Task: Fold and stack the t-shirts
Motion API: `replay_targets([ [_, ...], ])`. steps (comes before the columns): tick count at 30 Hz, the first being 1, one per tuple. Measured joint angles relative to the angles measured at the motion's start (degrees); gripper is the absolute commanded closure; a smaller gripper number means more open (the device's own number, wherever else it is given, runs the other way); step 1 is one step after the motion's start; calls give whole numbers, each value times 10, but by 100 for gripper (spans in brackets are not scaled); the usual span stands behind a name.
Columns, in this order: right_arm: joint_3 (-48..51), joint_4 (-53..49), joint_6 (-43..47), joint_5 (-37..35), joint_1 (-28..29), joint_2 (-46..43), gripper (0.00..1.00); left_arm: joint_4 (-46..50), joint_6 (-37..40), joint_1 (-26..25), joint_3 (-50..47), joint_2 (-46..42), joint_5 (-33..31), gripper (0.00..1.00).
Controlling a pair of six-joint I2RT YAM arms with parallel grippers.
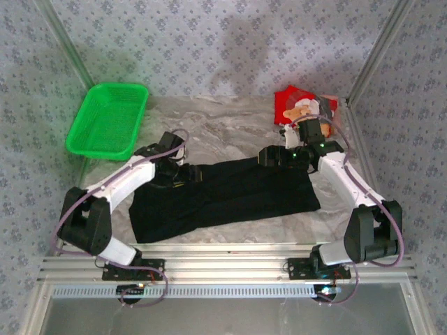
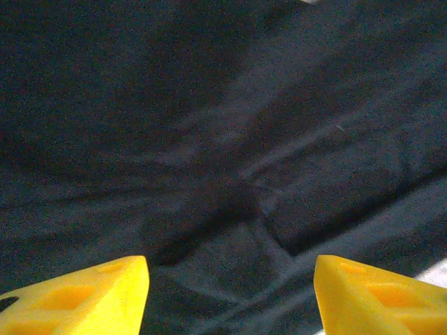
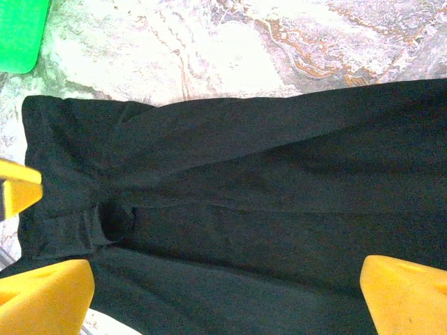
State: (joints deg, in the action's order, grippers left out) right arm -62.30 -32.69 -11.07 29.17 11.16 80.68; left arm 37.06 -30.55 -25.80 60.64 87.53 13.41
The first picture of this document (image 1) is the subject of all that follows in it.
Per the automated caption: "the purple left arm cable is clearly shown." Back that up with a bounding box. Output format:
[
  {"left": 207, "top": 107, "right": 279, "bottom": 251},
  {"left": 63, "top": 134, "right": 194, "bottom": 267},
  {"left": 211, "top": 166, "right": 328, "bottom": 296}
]
[{"left": 51, "top": 128, "right": 190, "bottom": 310}]

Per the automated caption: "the right controller board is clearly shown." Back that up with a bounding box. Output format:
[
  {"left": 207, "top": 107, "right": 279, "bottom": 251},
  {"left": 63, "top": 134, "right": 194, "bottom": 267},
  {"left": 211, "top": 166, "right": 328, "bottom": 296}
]
[{"left": 312, "top": 284, "right": 342, "bottom": 302}]

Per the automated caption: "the controller board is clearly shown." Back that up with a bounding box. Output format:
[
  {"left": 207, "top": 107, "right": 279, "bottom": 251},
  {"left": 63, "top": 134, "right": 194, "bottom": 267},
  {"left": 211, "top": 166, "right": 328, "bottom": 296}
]
[
  {"left": 117, "top": 283, "right": 147, "bottom": 297},
  {"left": 312, "top": 284, "right": 342, "bottom": 302}
]

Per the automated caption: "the grey metal panel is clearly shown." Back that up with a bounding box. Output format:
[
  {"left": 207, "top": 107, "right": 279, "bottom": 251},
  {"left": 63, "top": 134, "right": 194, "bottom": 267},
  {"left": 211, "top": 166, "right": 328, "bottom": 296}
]
[{"left": 38, "top": 283, "right": 425, "bottom": 335}]

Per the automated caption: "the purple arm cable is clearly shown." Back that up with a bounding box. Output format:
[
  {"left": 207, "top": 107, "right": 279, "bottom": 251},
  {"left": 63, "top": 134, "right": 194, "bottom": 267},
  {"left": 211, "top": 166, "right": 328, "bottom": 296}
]
[
  {"left": 289, "top": 113, "right": 406, "bottom": 308},
  {"left": 51, "top": 128, "right": 190, "bottom": 310}
]

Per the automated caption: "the aluminium mounting rail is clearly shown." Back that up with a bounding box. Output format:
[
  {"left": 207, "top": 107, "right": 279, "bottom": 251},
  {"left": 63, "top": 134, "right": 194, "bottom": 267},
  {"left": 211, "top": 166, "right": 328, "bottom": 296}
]
[{"left": 38, "top": 242, "right": 418, "bottom": 284}]

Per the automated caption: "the aluminium corner post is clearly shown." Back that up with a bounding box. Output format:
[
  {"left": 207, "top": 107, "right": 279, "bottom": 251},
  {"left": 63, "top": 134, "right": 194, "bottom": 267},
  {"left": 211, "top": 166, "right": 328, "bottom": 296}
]
[
  {"left": 344, "top": 0, "right": 417, "bottom": 106},
  {"left": 40, "top": 0, "right": 96, "bottom": 89}
]

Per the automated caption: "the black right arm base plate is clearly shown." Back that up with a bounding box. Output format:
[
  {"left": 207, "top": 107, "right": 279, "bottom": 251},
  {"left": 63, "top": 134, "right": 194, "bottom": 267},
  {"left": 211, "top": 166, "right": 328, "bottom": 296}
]
[{"left": 286, "top": 257, "right": 352, "bottom": 281}]

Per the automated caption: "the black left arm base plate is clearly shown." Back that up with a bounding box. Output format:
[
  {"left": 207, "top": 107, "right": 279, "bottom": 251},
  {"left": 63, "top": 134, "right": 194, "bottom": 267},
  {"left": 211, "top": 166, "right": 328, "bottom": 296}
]
[{"left": 101, "top": 257, "right": 166, "bottom": 282}]

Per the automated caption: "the slotted grey cable duct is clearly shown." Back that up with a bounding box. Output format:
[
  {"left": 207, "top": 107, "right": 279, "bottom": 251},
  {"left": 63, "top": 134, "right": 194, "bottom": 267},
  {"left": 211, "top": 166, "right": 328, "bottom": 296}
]
[{"left": 52, "top": 283, "right": 345, "bottom": 300}]

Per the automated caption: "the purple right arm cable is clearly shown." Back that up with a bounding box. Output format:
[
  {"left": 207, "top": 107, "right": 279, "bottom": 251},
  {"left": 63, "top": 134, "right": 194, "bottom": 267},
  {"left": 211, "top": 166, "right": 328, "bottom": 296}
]
[{"left": 289, "top": 113, "right": 406, "bottom": 308}]

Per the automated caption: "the black t-shirt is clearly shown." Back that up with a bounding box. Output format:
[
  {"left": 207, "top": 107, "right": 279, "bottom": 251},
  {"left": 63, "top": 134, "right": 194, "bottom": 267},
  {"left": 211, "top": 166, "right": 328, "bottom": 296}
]
[{"left": 128, "top": 156, "right": 321, "bottom": 244}]

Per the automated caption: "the left controller board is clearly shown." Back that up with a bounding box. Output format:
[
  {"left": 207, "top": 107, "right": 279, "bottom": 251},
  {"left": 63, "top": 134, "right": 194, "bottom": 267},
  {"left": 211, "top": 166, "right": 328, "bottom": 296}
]
[{"left": 117, "top": 283, "right": 147, "bottom": 297}]

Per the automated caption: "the green plastic basket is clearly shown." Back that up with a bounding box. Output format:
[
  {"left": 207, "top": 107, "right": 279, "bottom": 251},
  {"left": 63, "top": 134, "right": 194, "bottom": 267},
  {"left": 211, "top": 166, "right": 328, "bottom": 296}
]
[{"left": 65, "top": 82, "right": 150, "bottom": 162}]

